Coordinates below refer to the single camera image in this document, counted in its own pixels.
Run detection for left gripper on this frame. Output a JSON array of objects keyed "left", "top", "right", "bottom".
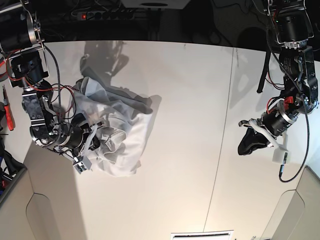
[{"left": 237, "top": 118, "right": 288, "bottom": 156}]

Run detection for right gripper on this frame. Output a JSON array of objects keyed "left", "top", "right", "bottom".
[{"left": 53, "top": 120, "right": 103, "bottom": 160}]

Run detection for white t-shirt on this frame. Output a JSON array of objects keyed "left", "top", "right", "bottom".
[{"left": 74, "top": 76, "right": 153, "bottom": 177}]

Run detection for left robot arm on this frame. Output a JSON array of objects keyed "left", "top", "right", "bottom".
[{"left": 237, "top": 0, "right": 318, "bottom": 156}]

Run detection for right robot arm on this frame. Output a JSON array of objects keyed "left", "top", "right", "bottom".
[{"left": 0, "top": 0, "right": 101, "bottom": 171}]

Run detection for grey bin left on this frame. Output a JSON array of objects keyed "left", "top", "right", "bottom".
[{"left": 0, "top": 133, "right": 27, "bottom": 207}]

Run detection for red grey pliers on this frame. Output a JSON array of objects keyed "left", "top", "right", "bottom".
[{"left": 0, "top": 57, "right": 9, "bottom": 82}]

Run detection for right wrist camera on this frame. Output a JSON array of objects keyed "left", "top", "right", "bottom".
[{"left": 72, "top": 156, "right": 92, "bottom": 174}]

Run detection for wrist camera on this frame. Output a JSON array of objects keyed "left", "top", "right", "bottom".
[
  {"left": 272, "top": 147, "right": 290, "bottom": 165},
  {"left": 72, "top": 156, "right": 92, "bottom": 174}
]

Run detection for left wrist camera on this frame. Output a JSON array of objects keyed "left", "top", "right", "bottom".
[{"left": 272, "top": 147, "right": 290, "bottom": 165}]

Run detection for red handled screwdriver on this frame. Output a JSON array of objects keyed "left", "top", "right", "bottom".
[{"left": 2, "top": 85, "right": 15, "bottom": 131}]

